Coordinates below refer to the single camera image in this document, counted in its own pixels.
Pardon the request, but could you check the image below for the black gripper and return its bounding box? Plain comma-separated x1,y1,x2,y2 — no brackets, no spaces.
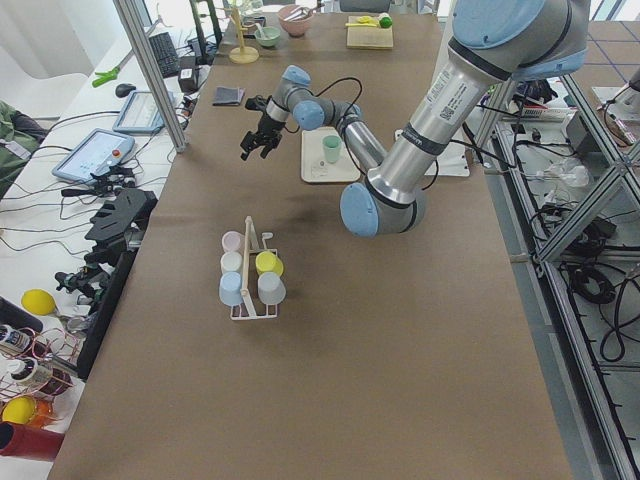
240,107,288,161

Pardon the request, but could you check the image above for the green cup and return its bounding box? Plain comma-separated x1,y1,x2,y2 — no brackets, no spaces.
322,135,342,164

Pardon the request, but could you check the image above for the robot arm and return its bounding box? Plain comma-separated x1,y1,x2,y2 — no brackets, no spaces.
240,0,590,237

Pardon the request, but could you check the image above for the cream rabbit tray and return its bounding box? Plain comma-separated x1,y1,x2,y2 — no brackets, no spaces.
301,127,360,184

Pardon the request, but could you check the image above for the pink cup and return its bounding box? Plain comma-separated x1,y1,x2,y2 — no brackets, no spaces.
221,230,245,252

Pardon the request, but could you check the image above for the yellow cup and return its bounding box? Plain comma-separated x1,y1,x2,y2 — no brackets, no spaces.
255,250,284,277

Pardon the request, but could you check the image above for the cream white cup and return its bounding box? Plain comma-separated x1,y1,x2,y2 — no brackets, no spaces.
220,251,243,274

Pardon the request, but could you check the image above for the light blue cup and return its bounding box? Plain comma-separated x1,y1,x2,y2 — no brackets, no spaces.
218,271,243,307

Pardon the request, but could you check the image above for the grey cup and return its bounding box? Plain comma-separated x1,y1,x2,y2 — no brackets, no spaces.
257,272,286,306

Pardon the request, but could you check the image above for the folded grey cloth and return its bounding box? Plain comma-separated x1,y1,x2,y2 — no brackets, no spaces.
212,86,245,106

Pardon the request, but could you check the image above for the wooden mug tree stand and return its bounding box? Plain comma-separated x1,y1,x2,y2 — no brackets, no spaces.
229,1,259,65

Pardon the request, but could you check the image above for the green bowl with spoon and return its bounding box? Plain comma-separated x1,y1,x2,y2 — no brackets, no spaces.
254,24,281,48

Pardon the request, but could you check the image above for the pink bowl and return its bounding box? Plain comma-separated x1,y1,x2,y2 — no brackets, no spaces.
277,5,315,37

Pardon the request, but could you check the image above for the teach pendant tablet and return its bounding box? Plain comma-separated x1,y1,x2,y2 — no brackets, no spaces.
112,90,164,135
51,129,135,184

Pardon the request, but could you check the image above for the black keyboard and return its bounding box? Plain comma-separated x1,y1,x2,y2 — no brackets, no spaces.
148,32,180,78

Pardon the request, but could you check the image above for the black computer mouse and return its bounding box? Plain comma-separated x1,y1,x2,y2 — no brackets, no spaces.
114,83,136,98

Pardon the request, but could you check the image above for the wooden cutting board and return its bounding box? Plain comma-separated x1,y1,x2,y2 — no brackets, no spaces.
345,14,394,49

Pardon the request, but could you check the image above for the black gripper holder stand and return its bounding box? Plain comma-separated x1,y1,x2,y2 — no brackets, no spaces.
84,188,158,266

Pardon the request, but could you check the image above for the green lime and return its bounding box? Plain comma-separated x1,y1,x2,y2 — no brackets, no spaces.
378,15,393,29

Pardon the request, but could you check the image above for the yellow lemon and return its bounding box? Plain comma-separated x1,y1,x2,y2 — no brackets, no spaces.
21,289,56,316

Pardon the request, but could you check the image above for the sauce bottle white cap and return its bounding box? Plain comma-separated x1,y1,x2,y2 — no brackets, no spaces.
0,325,33,356

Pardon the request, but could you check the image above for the red cylindrical container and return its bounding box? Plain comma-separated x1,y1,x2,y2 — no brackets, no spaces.
1,422,65,462

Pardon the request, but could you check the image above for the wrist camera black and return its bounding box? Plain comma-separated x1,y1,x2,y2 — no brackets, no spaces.
245,95,270,113

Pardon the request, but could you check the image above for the wooden rack handle dowel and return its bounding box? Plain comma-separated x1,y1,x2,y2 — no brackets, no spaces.
241,216,253,298

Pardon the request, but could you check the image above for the green handled tool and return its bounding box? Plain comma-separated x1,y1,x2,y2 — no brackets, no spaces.
92,67,120,88

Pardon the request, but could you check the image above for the white wire cup rack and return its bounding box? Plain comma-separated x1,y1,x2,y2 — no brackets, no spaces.
227,222,282,321

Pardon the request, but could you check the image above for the aluminium frame post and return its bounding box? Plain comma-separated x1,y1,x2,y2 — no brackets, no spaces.
113,0,187,154

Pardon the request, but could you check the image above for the copper wire basket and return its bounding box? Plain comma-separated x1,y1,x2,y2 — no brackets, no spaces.
1,330,82,428

